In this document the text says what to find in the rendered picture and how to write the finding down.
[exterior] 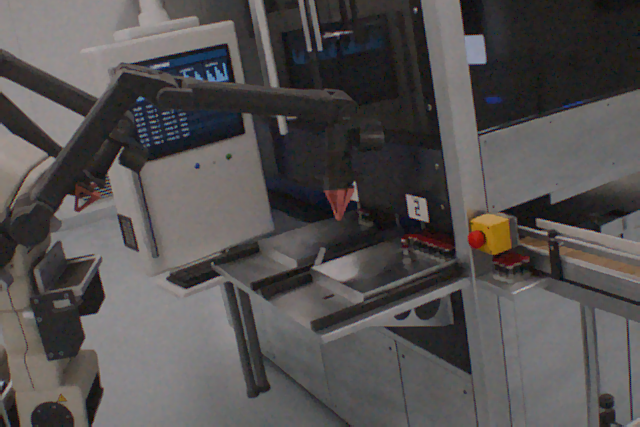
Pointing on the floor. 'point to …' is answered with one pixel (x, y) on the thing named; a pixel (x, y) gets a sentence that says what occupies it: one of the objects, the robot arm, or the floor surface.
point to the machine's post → (463, 175)
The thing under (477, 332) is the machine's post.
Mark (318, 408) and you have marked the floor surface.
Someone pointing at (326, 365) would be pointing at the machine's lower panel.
